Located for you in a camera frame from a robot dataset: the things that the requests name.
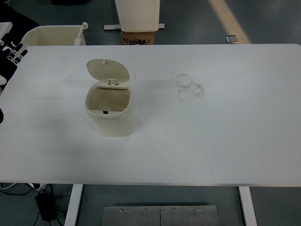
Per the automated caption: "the black floor cable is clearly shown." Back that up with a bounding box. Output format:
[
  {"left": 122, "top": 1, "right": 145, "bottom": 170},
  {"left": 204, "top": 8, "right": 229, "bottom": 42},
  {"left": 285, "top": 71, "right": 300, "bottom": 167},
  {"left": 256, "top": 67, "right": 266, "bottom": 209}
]
[{"left": 0, "top": 183, "right": 69, "bottom": 226}]

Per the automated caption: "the brown cardboard box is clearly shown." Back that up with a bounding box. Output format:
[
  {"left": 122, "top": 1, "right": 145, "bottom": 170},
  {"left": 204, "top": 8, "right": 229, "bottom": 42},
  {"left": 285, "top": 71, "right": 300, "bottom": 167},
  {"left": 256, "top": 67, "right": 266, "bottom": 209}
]
[{"left": 121, "top": 32, "right": 156, "bottom": 45}]

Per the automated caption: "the black white object left edge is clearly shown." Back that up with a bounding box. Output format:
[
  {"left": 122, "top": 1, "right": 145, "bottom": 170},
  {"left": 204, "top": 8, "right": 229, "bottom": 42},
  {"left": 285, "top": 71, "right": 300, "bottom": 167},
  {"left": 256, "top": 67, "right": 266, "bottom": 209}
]
[{"left": 0, "top": 108, "right": 4, "bottom": 124}]

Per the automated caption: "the white table foot bar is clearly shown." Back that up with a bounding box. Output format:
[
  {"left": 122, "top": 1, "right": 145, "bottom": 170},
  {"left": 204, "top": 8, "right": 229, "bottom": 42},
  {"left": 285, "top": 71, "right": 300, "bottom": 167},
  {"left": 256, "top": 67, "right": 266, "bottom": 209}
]
[{"left": 103, "top": 23, "right": 165, "bottom": 31}]

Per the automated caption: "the white power strip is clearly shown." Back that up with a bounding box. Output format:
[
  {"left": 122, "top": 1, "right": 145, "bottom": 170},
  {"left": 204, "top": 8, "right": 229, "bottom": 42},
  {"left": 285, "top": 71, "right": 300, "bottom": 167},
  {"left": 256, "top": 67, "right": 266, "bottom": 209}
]
[{"left": 28, "top": 183, "right": 47, "bottom": 191}]

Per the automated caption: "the black power adapter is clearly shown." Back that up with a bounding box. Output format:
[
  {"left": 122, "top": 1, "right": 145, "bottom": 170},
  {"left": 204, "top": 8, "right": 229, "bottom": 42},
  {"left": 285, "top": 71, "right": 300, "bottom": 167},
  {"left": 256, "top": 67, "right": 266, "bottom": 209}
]
[{"left": 35, "top": 193, "right": 56, "bottom": 222}]

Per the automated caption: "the small grey floor plate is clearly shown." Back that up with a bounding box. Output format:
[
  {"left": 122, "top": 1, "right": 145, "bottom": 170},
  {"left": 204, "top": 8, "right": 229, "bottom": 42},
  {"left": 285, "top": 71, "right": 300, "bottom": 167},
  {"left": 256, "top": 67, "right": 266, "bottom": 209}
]
[{"left": 225, "top": 35, "right": 239, "bottom": 44}]

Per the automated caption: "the small beige trash can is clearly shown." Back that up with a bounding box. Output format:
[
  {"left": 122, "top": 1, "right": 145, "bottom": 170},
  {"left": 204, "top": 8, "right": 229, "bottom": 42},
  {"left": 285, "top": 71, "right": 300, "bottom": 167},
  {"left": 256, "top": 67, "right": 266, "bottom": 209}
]
[{"left": 85, "top": 59, "right": 135, "bottom": 137}]

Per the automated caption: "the white table leg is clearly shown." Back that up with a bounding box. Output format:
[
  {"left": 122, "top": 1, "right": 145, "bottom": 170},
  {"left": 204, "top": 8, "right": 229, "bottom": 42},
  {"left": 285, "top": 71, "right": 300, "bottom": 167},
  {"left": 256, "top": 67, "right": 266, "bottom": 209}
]
[
  {"left": 238, "top": 186, "right": 257, "bottom": 226},
  {"left": 64, "top": 184, "right": 84, "bottom": 226}
]

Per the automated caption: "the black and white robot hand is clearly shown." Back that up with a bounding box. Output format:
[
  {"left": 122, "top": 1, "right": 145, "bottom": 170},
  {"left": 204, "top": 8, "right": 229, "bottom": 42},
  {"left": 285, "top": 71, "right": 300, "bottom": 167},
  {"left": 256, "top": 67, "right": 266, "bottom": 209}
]
[{"left": 0, "top": 33, "right": 28, "bottom": 68}]

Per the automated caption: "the beige open bin behind table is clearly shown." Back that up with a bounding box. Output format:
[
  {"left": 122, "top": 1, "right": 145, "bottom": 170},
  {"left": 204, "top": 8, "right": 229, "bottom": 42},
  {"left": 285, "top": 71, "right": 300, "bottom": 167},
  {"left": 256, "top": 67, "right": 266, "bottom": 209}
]
[{"left": 21, "top": 22, "right": 88, "bottom": 48}]

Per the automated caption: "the left white table leg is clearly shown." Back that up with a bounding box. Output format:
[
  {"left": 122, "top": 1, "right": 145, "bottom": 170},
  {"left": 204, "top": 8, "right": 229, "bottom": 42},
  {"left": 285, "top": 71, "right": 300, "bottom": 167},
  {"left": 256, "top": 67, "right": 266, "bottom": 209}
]
[{"left": 64, "top": 184, "right": 84, "bottom": 226}]

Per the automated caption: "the right white table leg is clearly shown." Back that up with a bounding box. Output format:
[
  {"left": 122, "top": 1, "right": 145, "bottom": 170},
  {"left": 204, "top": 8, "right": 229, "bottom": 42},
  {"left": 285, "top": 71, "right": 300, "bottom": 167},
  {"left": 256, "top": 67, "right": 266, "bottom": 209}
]
[{"left": 238, "top": 186, "right": 257, "bottom": 226}]

